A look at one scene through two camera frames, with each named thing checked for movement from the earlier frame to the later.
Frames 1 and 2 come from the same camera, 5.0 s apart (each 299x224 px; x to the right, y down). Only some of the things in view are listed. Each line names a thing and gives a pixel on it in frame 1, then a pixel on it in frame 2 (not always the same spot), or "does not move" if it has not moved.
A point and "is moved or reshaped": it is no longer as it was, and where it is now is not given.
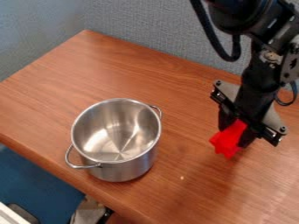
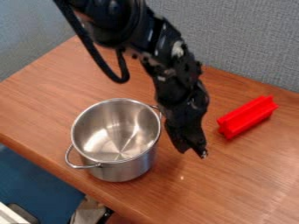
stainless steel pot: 115,138 does not move
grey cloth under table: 88,213 does not move
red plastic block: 227,139 is moved or reshaped
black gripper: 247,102 → 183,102
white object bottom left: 9,217 does not move
